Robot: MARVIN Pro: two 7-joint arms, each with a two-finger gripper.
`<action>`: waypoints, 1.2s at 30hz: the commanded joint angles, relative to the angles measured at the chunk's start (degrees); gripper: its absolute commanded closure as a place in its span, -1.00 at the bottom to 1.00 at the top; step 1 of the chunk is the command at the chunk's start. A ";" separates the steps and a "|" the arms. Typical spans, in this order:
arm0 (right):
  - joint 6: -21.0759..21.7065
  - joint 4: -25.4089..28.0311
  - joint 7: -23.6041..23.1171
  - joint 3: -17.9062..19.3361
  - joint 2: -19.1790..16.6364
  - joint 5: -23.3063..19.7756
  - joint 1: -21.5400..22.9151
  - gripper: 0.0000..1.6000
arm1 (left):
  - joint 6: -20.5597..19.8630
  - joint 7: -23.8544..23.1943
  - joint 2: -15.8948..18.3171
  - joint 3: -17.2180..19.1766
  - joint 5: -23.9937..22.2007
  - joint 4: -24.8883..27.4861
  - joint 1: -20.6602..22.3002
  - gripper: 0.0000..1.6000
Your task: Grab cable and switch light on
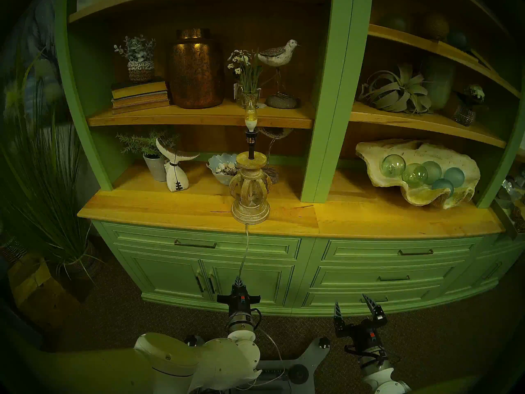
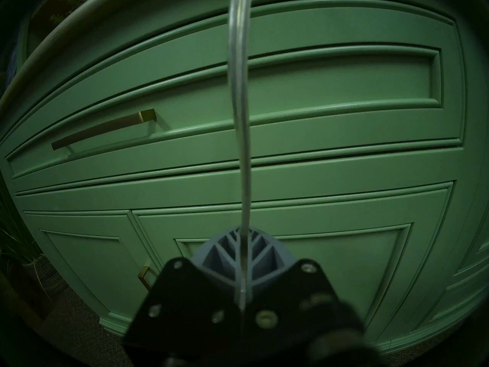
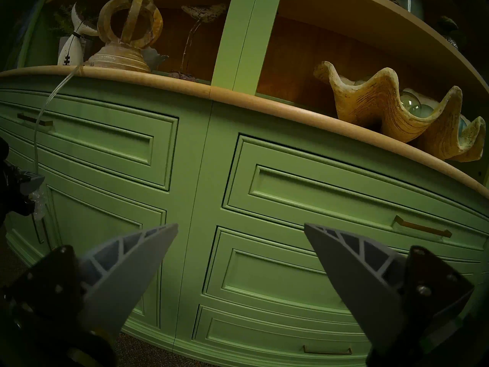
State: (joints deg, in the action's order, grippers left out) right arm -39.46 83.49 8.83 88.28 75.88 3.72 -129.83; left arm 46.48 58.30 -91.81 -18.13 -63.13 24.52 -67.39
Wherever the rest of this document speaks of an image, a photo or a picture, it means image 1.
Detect candle-shaped light bulb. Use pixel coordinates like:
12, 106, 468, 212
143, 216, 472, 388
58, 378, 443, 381
244, 98, 258, 132

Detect old hardcover book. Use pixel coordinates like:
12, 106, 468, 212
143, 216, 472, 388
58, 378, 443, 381
111, 79, 169, 100
112, 100, 172, 115
112, 92, 171, 108

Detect white whale tail figurine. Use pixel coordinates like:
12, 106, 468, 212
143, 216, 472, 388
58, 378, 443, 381
155, 138, 200, 192

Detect green wooden shelf cabinet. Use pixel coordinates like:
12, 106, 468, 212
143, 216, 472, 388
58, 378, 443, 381
55, 0, 525, 318

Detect blue wall painting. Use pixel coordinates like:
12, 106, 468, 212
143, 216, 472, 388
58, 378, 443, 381
16, 0, 66, 119

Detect tall grass plant in basket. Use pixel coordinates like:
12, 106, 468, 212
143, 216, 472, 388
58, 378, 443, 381
0, 48, 103, 281

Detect pale green glass ball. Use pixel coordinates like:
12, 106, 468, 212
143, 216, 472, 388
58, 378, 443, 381
402, 163, 428, 188
380, 154, 406, 178

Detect grey-green air plant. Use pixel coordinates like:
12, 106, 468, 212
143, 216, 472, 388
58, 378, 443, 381
359, 63, 433, 115

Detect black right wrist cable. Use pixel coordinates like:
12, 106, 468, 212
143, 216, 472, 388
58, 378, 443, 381
344, 344, 400, 371

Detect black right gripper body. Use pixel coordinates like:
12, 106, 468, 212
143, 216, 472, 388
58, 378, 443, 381
336, 317, 388, 353

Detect dark green sphere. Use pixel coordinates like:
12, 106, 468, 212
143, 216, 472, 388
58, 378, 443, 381
379, 14, 409, 32

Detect side shelf with trinkets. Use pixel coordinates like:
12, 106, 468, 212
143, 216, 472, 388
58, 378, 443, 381
492, 174, 525, 240

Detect brown woven sphere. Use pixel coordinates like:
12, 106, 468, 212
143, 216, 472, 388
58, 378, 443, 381
422, 12, 450, 41

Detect teal glass ball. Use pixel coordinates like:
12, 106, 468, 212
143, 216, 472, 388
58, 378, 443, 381
431, 178, 454, 199
443, 167, 466, 188
422, 161, 443, 184

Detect shell-shaped bowl with seashells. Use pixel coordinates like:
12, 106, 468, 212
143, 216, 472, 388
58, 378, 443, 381
206, 153, 239, 186

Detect white shorebird figurine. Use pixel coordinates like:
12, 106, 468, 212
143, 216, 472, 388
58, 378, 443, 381
257, 39, 302, 110

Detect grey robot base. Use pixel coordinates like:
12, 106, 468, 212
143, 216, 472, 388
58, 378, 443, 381
184, 335, 331, 394

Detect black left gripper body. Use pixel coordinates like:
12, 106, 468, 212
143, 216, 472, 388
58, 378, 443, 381
217, 289, 261, 314

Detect dark teal sphere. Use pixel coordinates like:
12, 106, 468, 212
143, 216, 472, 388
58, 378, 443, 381
447, 30, 468, 51

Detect tall green ceramic vase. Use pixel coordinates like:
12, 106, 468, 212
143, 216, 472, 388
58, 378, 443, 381
422, 55, 457, 110

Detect white flowers in glass vase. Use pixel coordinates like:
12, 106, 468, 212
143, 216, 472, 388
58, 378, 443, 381
227, 49, 264, 110

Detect small plant in glass pot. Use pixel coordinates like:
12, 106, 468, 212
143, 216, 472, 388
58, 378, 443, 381
453, 84, 486, 127

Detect carved wooden table lamp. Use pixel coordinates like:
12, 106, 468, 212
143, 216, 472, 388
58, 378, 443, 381
229, 131, 272, 225

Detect small plant in woven pot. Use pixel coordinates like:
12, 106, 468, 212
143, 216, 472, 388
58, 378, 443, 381
114, 35, 156, 84

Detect rosemary plant in white pot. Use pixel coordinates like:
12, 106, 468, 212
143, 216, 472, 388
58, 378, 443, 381
116, 131, 180, 182

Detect black power strip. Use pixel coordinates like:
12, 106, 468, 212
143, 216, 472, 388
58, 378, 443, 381
259, 367, 288, 382

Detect striped basket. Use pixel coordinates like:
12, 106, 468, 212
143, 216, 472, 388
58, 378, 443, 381
0, 235, 27, 264

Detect clear lamp cable with switch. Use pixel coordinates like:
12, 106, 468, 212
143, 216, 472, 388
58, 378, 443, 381
238, 223, 285, 387

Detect large copper vase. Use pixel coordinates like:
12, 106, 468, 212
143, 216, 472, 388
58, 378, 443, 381
166, 28, 225, 110

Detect flat dark book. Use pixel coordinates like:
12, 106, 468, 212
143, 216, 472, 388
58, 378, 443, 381
468, 48, 499, 73

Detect giant clam shell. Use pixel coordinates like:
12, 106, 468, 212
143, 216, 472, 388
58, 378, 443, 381
355, 139, 481, 210

